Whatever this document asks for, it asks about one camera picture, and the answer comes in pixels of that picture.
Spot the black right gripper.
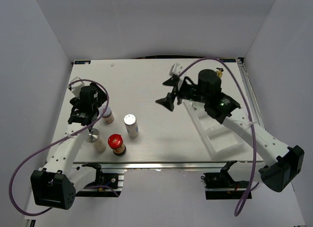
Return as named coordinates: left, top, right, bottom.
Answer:
left=156, top=77, right=209, bottom=111

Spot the silver lid shaker bottle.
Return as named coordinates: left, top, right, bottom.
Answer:
left=123, top=114, right=139, bottom=138

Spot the square glass bottle gold spout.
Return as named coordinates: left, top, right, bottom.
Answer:
left=216, top=68, right=224, bottom=78

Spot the clear round glass oil bottle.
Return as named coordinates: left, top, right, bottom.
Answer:
left=192, top=101, right=204, bottom=111

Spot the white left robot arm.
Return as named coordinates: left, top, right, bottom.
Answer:
left=30, top=82, right=109, bottom=210

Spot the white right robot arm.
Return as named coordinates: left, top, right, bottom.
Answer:
left=156, top=69, right=305, bottom=192

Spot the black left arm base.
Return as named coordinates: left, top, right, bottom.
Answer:
left=76, top=163, right=123, bottom=198

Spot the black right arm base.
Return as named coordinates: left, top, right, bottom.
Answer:
left=201, top=160, right=248, bottom=200

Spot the small jar with white lid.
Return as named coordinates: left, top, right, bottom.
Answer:
left=99, top=106, right=114, bottom=124

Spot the silver cone cap grinder bottle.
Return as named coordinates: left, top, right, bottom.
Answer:
left=86, top=129, right=106, bottom=153

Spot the red cap sauce jar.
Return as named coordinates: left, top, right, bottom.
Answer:
left=108, top=134, right=126, bottom=156

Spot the blue sticker on left corner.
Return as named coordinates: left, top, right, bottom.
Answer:
left=74, top=60, right=91, bottom=65

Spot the white plastic organizer tray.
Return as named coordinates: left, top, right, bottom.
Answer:
left=183, top=100, right=246, bottom=160

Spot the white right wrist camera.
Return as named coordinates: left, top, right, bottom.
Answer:
left=169, top=63, right=184, bottom=78

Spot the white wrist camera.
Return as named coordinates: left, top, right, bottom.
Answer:
left=169, top=63, right=184, bottom=78
left=67, top=76, right=85, bottom=98

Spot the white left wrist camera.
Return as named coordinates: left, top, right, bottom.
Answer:
left=67, top=76, right=85, bottom=98

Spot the aluminium table front rail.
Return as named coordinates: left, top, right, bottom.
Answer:
left=73, top=160, right=264, bottom=170

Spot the aluminium table rail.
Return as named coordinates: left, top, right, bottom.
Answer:
left=73, top=160, right=264, bottom=170
left=237, top=57, right=265, bottom=129

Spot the aluminium table right rail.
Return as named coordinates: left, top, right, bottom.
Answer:
left=237, top=57, right=265, bottom=129

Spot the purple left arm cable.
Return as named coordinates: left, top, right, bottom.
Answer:
left=8, top=81, right=120, bottom=217

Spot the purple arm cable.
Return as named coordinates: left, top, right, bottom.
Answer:
left=178, top=57, right=260, bottom=217
left=8, top=81, right=120, bottom=217

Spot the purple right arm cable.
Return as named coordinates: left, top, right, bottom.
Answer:
left=178, top=57, right=260, bottom=217

